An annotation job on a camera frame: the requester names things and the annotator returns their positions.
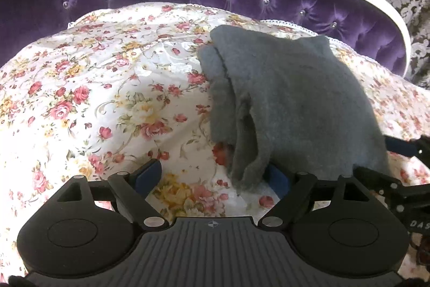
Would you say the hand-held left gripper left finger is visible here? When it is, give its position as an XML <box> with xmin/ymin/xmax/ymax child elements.
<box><xmin>54</xmin><ymin>158</ymin><xmax>170</xmax><ymax>231</ymax></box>

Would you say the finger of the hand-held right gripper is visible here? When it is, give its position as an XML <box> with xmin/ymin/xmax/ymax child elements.
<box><xmin>353</xmin><ymin>165</ymin><xmax>430</xmax><ymax>212</ymax></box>
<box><xmin>383</xmin><ymin>134</ymin><xmax>430</xmax><ymax>159</ymax></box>

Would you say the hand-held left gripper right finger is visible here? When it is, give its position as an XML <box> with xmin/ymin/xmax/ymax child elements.
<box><xmin>258</xmin><ymin>163</ymin><xmax>377</xmax><ymax>229</ymax></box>

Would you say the grey fleece cloth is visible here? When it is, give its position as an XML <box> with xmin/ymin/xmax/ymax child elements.
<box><xmin>196</xmin><ymin>24</ymin><xmax>392</xmax><ymax>195</ymax></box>

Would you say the floral blanket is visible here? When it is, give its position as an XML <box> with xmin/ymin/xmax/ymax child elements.
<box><xmin>0</xmin><ymin>1</ymin><xmax>430</xmax><ymax>287</ymax></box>

